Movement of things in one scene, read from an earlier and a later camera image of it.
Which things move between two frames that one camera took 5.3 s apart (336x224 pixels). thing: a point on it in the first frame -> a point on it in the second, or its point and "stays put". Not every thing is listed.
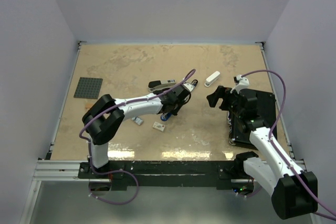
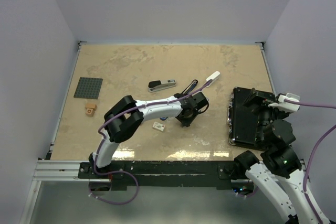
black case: x=252 y=109 stays put
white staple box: x=159 y=126 stays put
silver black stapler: x=158 y=86 stays put
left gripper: x=175 y=112 -> x=187 y=123
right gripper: x=221 y=92 -> x=263 y=102
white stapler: x=211 y=78 stays put
